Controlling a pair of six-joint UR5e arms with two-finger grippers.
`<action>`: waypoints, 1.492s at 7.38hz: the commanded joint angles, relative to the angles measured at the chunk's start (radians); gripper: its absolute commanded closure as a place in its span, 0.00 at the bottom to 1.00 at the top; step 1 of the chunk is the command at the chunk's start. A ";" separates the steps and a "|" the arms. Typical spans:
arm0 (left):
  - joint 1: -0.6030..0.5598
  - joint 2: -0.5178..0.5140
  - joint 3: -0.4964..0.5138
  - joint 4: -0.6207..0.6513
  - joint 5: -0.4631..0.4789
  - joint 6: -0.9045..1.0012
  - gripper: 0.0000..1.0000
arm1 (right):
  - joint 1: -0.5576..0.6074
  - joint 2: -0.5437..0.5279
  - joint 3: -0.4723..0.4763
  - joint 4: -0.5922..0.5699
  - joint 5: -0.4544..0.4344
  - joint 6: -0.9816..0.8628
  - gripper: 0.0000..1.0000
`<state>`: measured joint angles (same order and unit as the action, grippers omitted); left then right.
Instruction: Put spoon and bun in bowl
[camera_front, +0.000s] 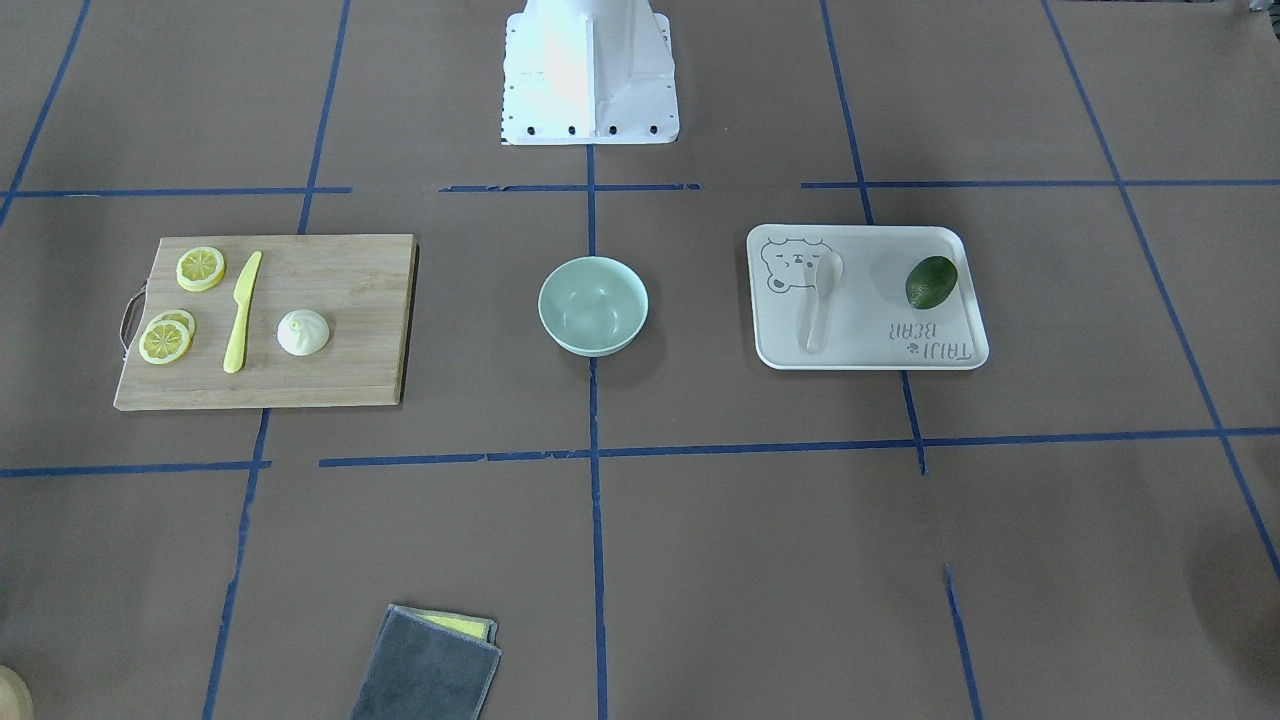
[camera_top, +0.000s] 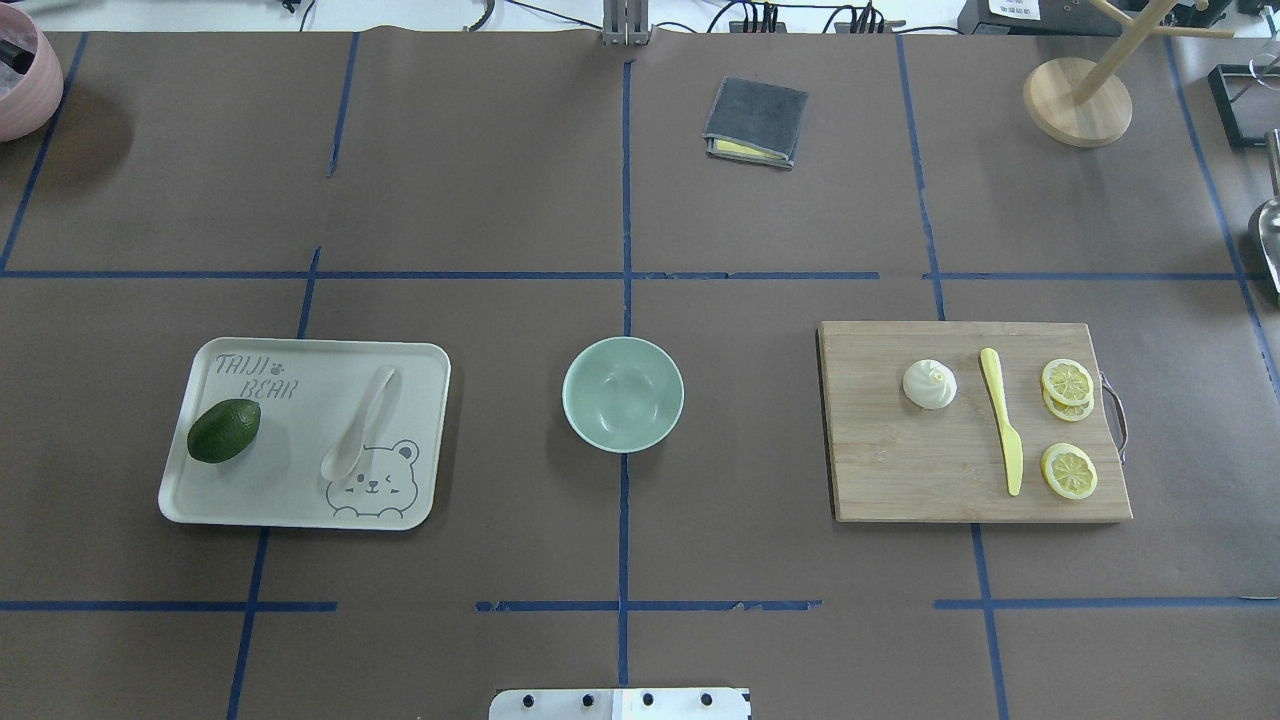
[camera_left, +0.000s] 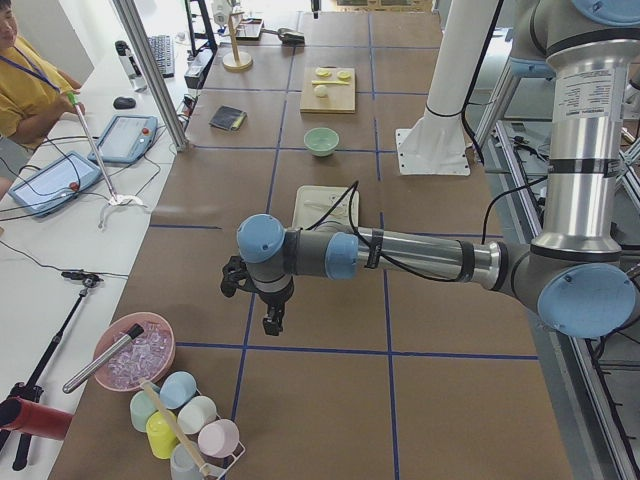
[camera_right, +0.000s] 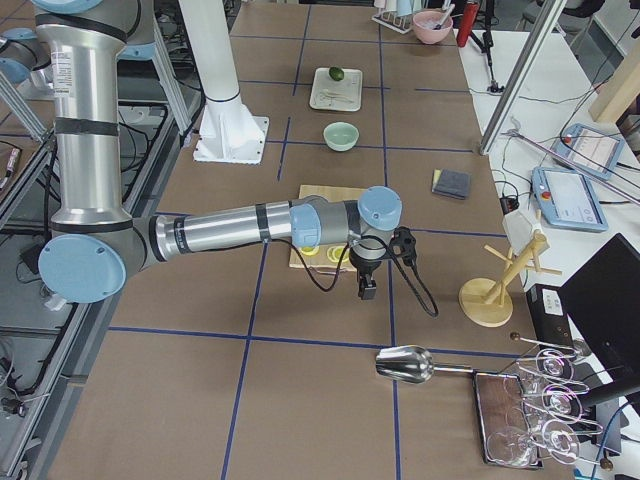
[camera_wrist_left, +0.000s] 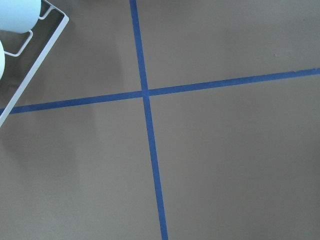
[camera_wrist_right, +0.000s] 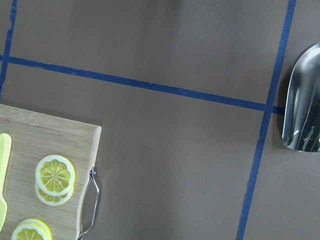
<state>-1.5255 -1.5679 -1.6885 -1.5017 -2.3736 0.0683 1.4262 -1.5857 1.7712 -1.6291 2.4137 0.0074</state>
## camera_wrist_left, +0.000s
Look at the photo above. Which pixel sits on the light blue cup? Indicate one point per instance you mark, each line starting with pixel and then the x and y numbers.
pixel 19 16

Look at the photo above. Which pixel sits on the white cup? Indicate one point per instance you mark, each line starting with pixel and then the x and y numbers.
pixel 2 60

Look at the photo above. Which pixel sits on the white wire cup rack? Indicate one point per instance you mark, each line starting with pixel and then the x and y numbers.
pixel 25 52

